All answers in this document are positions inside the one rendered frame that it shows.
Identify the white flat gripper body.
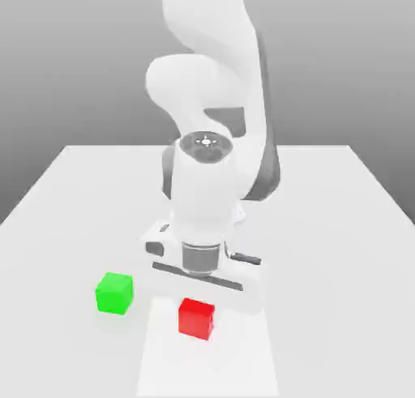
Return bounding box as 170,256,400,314
150,258,264,317

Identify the small red cube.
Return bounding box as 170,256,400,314
178,297,216,341

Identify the small green cube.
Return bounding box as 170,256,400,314
94,272,135,316

